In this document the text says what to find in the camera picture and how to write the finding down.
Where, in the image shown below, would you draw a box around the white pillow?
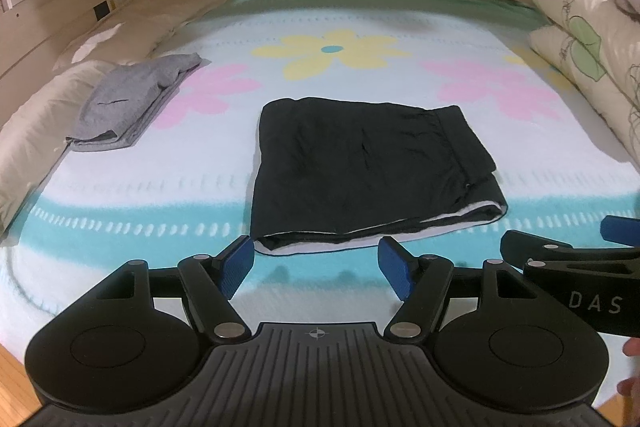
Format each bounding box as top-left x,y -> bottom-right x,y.
52,0 -> 233,70

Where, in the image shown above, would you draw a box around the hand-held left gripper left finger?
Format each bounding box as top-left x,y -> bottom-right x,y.
95,237 -> 256,343

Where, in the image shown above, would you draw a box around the floral bed blanket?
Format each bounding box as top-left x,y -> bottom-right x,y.
0,0 -> 640,358

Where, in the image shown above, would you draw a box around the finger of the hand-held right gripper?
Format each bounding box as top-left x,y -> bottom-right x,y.
500,230 -> 640,269
601,216 -> 640,244

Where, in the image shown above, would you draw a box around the folded grey garment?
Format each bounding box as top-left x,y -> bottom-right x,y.
65,53 -> 203,152

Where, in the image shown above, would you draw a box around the person's right hand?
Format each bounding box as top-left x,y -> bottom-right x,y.
617,336 -> 640,401

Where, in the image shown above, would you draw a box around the beige pillow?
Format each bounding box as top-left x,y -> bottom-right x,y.
0,59 -> 117,244

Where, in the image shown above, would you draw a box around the black pants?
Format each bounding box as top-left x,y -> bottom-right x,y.
249,97 -> 509,254

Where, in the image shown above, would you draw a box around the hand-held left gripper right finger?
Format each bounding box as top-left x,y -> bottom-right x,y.
378,237 -> 536,342

